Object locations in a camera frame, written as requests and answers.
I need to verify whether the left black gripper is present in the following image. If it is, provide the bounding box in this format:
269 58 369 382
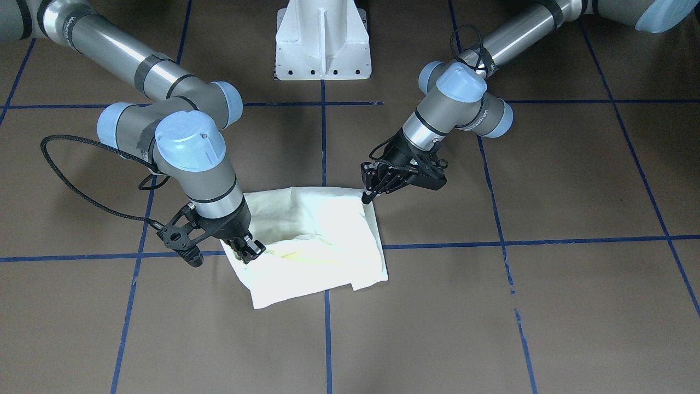
360 130 438 205

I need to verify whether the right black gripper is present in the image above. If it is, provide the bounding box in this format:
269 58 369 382
201 198 266 264

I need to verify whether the cream long-sleeve cat shirt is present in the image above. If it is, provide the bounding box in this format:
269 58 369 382
222 187 388 309

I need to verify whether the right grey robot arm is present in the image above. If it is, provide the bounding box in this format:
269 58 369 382
2 1 265 267

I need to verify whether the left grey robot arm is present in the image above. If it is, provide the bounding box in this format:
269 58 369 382
361 1 698 204

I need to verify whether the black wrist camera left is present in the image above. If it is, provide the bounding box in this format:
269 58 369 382
405 154 448 190

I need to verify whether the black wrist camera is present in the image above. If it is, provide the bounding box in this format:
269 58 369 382
155 202 212 268
405 154 448 190

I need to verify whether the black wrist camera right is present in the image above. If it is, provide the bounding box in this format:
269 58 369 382
155 202 212 268

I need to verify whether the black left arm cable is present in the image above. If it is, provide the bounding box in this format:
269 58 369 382
450 24 488 72

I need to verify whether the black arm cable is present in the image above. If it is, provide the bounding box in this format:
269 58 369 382
450 24 488 72
40 135 170 228

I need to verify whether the white camera mast with base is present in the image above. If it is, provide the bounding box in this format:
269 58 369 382
273 1 372 82

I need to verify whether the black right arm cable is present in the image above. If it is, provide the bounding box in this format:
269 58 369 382
40 135 170 228

